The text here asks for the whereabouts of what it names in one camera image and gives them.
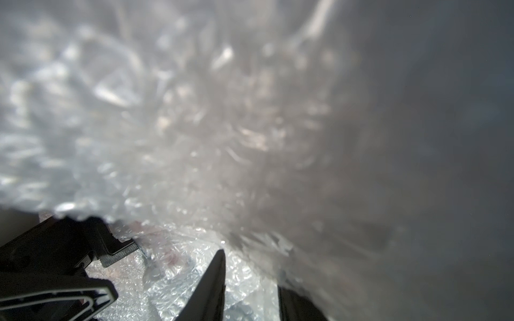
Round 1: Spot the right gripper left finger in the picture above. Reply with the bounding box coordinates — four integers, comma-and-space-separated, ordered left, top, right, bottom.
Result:
175, 250, 226, 321

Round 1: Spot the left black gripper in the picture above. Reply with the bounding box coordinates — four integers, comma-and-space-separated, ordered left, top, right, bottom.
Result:
1, 217, 138, 320

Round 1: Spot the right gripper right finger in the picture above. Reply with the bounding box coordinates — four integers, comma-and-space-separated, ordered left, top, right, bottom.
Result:
278, 286, 327, 321

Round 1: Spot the bubble wrap of green plate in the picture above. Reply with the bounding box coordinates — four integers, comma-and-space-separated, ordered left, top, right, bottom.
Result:
1, 1, 513, 320

